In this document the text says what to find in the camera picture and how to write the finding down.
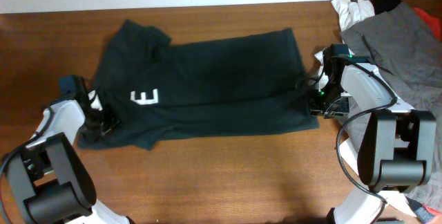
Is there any dark green Nike t-shirt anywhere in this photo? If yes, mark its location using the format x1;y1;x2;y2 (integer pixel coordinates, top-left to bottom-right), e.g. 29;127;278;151
79;20;318;149

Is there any grey t-shirt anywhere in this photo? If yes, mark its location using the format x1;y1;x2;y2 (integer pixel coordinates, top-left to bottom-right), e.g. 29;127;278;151
340;2;441;211

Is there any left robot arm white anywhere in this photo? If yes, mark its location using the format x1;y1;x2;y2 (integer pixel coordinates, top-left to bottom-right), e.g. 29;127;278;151
1;92;133;224

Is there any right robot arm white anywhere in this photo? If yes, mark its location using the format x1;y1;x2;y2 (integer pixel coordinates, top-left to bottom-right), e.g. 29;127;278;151
316;55;436;224

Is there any white garment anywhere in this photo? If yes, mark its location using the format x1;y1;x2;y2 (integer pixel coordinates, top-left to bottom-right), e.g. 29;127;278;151
331;0;375;31

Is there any black garment at corner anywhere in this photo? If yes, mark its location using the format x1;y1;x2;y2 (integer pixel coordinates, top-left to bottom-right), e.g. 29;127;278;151
370;0;401;15

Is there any red garment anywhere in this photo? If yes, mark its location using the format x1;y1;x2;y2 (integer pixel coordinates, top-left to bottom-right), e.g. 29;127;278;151
413;8;441;41

